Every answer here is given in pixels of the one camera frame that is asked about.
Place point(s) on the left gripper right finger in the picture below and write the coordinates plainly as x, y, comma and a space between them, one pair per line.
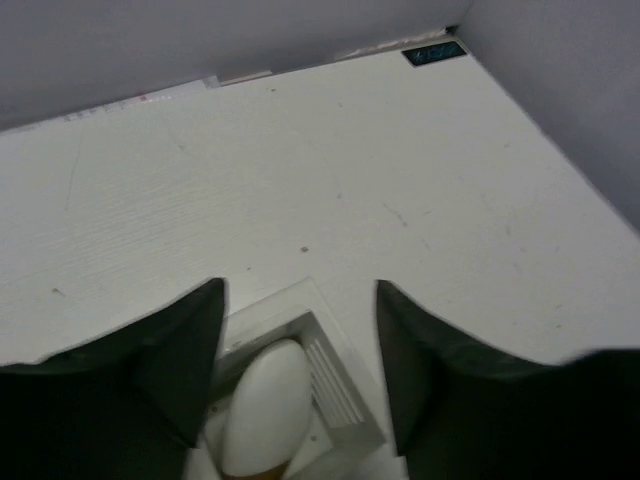
463, 409

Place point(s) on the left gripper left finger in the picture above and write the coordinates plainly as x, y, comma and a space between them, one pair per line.
128, 405

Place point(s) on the white makeup sponge case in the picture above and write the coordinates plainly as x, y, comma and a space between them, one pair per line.
269, 414

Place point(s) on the white organizer box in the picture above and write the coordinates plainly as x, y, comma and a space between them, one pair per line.
344, 440

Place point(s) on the blue label sticker right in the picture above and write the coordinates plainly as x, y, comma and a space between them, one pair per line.
434, 53

